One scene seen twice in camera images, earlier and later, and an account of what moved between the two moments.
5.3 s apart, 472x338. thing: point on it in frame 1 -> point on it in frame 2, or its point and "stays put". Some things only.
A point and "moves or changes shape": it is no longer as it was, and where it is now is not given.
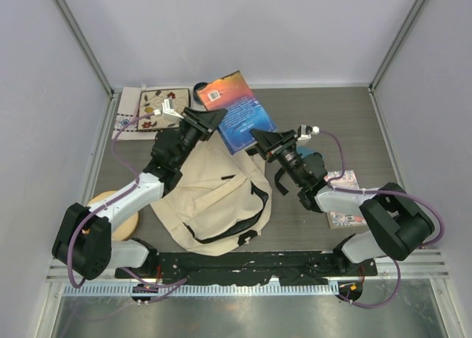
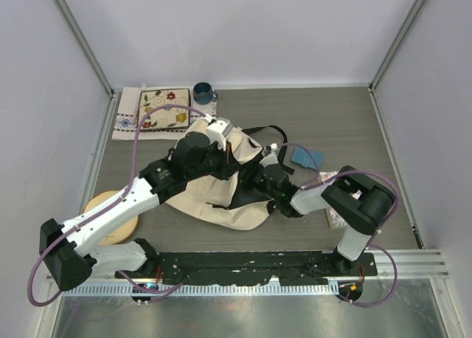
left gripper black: (204, 122) -> (229, 166)
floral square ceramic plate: (150, 99) stays put
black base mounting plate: (251, 268) stays put
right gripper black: (273, 144) -> (247, 172)
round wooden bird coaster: (127, 227) stays put
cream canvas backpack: (217, 201) moves or changes shape
